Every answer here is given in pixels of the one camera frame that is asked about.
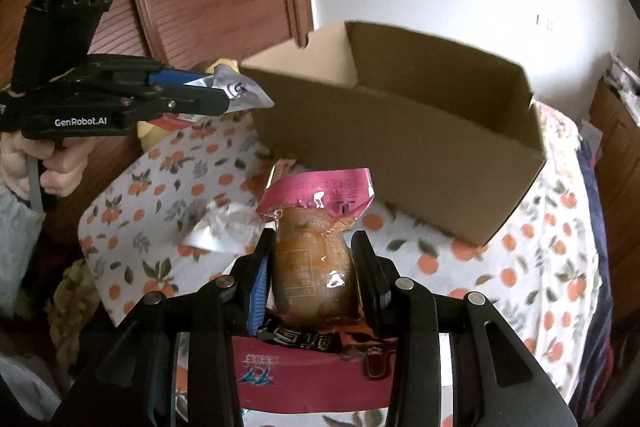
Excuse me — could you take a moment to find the white paper sheet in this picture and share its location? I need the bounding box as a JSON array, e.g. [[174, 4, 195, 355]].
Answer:
[[581, 119, 602, 154]]

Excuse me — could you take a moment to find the orange print bedsheet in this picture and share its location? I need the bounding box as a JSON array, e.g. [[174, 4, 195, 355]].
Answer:
[[77, 102, 608, 427]]

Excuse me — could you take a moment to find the brown wooden cabinet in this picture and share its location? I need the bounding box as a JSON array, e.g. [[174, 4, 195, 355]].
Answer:
[[587, 77, 640, 323]]

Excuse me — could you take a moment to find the tan snack packet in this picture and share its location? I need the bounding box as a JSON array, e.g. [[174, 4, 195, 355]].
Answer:
[[270, 158, 297, 194]]

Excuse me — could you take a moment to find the yellow snack bag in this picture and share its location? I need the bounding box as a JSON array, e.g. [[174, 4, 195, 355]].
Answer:
[[136, 58, 243, 154]]

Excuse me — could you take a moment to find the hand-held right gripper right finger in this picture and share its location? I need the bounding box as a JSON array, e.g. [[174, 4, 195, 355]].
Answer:
[[350, 231, 576, 427]]

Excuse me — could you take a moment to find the pink snack packet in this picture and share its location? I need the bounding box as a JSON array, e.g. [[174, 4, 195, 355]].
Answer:
[[256, 168, 375, 321]]

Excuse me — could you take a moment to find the brown glossy snack packet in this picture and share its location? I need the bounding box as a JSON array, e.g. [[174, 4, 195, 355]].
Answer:
[[340, 327, 402, 381]]

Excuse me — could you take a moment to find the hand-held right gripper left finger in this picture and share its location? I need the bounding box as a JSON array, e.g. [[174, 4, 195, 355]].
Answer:
[[50, 227, 278, 427]]

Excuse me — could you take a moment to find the yellow floral cloth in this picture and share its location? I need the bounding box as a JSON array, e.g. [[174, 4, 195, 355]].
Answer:
[[46, 257, 117, 370]]

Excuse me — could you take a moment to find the brown cardboard box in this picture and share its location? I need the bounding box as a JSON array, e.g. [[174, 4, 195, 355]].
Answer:
[[240, 21, 549, 249]]

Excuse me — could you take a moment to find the silver snack packet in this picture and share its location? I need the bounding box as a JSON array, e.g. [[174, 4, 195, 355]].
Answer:
[[149, 66, 275, 132]]

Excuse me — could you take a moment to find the person's left hand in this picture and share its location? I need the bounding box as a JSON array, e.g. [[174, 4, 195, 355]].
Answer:
[[0, 133, 93, 198]]

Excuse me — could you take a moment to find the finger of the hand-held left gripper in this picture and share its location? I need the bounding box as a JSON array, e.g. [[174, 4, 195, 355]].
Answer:
[[95, 79, 230, 118], [75, 53, 202, 92]]

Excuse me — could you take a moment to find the clear crumpled packet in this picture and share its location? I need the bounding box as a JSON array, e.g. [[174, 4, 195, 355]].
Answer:
[[180, 199, 271, 256]]

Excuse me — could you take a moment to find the pile of plastic bags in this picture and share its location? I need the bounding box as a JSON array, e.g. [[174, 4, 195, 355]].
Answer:
[[602, 53, 640, 124]]

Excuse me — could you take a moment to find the black snack packet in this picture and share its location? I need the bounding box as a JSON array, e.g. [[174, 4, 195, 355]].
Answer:
[[256, 314, 346, 352]]

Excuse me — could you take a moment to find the red snack packet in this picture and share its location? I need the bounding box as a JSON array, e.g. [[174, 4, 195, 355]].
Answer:
[[232, 332, 401, 414]]

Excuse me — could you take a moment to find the dark blue blanket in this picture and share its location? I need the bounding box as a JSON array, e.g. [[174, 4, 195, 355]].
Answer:
[[570, 122, 617, 418]]

